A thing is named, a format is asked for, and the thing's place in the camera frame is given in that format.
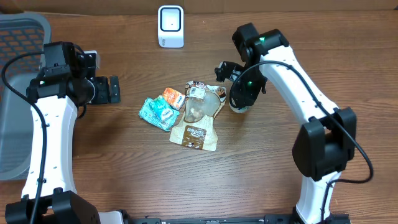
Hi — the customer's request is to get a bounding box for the green lid jar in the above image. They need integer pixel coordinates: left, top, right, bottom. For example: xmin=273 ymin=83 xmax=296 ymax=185
xmin=229 ymin=99 xmax=251 ymax=113

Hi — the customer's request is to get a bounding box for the teal tissue pack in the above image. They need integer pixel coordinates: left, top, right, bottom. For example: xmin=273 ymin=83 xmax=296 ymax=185
xmin=139 ymin=98 xmax=180 ymax=131

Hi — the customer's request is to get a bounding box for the orange snack packet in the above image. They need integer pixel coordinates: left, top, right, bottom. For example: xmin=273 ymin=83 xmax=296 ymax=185
xmin=162 ymin=87 xmax=186 ymax=111

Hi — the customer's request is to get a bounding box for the brown white snack pouch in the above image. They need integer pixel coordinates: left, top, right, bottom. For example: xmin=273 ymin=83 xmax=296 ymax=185
xmin=169 ymin=81 xmax=226 ymax=151

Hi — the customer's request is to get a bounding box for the small teal packet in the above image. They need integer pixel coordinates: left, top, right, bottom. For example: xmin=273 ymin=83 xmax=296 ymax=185
xmin=150 ymin=95 xmax=175 ymax=121

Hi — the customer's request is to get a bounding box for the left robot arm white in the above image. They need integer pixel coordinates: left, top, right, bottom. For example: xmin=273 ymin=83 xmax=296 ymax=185
xmin=5 ymin=71 xmax=124 ymax=223

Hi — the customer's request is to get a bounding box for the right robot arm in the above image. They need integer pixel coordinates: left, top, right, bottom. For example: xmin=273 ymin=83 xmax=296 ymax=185
xmin=215 ymin=23 xmax=356 ymax=223

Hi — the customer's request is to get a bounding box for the grey plastic basket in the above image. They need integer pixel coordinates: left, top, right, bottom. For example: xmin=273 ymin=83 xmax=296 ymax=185
xmin=1 ymin=13 xmax=52 ymax=180

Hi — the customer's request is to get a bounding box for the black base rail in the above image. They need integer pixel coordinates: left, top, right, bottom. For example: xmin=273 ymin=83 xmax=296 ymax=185
xmin=99 ymin=211 xmax=351 ymax=224

